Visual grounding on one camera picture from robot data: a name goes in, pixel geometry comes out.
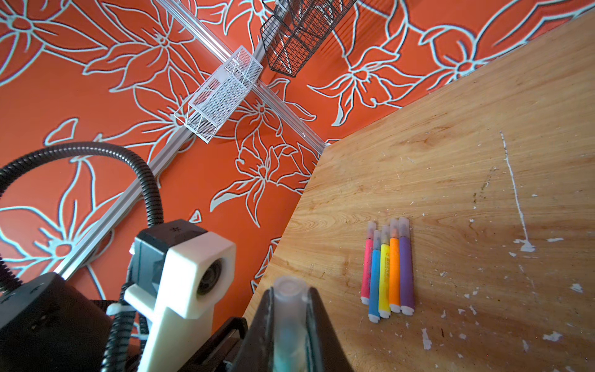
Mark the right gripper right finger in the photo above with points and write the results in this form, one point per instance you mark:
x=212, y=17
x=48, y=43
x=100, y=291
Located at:
x=323, y=349

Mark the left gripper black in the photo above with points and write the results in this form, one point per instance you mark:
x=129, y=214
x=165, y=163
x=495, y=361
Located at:
x=47, y=325

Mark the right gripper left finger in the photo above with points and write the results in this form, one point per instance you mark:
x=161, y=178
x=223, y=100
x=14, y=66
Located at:
x=257, y=350

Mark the clear pen cap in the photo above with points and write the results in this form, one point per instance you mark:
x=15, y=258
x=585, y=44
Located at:
x=290, y=306

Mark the pink marker pen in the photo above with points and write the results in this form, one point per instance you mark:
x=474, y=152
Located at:
x=368, y=250

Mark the yellow marker pen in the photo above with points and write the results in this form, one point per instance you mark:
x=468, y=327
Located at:
x=384, y=275

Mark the purple marker pen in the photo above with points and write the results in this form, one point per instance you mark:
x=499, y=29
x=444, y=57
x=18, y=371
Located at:
x=407, y=288

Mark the orange marker pen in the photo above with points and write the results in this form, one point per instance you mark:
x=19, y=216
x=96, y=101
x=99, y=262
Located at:
x=394, y=273

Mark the blue marker pen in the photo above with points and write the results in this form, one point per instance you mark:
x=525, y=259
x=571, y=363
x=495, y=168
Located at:
x=373, y=313

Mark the clear plastic bin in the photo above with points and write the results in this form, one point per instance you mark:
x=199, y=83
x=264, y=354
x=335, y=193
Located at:
x=205, y=111

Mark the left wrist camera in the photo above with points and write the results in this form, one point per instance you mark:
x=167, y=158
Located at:
x=180, y=271

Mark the black wire basket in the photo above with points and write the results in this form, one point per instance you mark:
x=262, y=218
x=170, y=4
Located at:
x=296, y=29

